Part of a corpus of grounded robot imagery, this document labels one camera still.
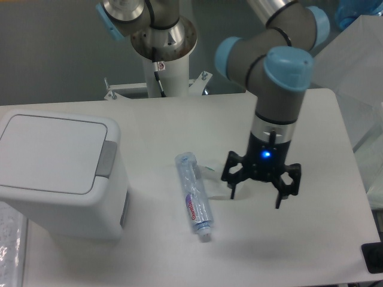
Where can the crumpled clear plastic bag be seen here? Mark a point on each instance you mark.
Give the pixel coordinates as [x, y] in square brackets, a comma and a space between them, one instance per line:
[215, 188]

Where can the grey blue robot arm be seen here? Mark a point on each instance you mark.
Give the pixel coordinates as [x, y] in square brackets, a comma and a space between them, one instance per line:
[275, 66]

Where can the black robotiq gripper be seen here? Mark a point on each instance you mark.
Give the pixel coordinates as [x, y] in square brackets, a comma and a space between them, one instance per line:
[263, 162]

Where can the transparent plastic sheet left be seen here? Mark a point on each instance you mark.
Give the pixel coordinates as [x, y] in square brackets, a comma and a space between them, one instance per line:
[14, 228]

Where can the white push-lid trash can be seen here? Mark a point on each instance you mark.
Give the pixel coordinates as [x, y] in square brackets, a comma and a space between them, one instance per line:
[65, 172]

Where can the black device at edge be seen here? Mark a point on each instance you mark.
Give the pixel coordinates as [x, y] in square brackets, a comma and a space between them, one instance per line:
[372, 253]

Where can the white pedestal base frame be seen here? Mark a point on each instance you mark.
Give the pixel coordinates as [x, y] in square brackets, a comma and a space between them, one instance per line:
[196, 87]

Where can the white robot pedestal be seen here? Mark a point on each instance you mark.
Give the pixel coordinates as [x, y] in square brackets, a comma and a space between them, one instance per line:
[172, 73]

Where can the clear plastic water bottle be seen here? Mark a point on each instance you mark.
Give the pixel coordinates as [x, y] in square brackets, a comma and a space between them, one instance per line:
[195, 197]

